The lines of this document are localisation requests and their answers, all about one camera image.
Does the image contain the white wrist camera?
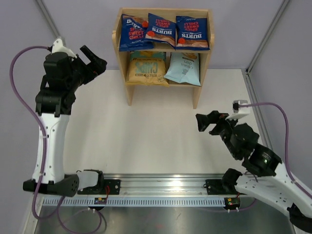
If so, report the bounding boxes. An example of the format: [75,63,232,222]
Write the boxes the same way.
[48,37,77,59]
[226,100,251,120]

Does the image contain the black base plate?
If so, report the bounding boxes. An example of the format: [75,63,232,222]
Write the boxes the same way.
[78,179,121,195]
[203,179,238,195]

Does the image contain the right aluminium frame post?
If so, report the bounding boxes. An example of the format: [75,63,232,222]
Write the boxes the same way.
[245,0,292,75]

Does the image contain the blue Burts chips bag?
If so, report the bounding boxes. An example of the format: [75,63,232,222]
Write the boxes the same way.
[119,14,154,52]
[175,16,210,51]
[145,13,176,48]

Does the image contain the aluminium frame post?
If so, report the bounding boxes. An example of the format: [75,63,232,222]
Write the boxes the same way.
[34,0,79,76]
[245,0,292,75]

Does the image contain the large yellow kettle chips bag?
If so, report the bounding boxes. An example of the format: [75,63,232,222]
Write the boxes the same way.
[126,51,169,87]

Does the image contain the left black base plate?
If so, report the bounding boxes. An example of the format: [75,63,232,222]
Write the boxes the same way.
[78,179,121,195]

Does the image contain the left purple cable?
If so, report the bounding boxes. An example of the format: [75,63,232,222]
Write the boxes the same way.
[9,45,108,232]

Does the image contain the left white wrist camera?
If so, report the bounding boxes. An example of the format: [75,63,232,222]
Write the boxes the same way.
[48,37,77,59]

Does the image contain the purple cable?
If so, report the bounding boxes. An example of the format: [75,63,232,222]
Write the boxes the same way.
[9,45,108,232]
[241,102,312,198]

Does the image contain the light blue cassava chips bag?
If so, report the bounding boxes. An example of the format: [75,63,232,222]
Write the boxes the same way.
[164,52,200,86]

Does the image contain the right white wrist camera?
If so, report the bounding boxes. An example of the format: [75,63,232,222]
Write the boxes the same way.
[226,100,251,120]

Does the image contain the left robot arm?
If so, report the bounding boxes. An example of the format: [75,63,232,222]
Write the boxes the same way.
[23,45,107,197]

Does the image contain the left aluminium frame post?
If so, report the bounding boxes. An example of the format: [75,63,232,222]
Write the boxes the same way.
[34,0,79,76]

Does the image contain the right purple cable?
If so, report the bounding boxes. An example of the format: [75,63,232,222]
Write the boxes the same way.
[241,102,312,198]

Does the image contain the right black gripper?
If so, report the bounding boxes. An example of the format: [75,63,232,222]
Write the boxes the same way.
[195,110,242,158]

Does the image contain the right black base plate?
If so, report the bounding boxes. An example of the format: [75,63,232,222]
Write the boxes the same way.
[203,179,238,195]

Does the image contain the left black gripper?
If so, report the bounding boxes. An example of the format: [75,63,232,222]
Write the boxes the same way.
[66,45,106,91]

